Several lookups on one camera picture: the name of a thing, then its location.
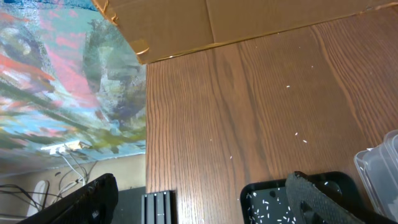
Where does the brown cardboard box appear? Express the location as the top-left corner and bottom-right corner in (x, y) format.
(92, 0), (397, 64)

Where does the white rice pile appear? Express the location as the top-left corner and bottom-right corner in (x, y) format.
(240, 179), (299, 224)

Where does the black tray bin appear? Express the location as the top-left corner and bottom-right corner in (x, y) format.
(240, 171), (364, 224)

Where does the clear plastic bin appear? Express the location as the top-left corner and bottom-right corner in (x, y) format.
(354, 130), (397, 222)

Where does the colourful abstract painting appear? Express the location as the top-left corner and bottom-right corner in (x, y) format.
(1, 0), (146, 176)

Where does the white power strip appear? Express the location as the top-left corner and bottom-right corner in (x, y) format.
(40, 140), (91, 155)

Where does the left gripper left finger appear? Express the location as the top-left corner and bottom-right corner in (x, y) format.
(18, 173), (119, 224)

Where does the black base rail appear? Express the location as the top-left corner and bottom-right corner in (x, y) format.
(141, 190), (178, 224)

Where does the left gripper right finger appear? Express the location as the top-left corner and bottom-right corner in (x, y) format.
(285, 170), (396, 224)

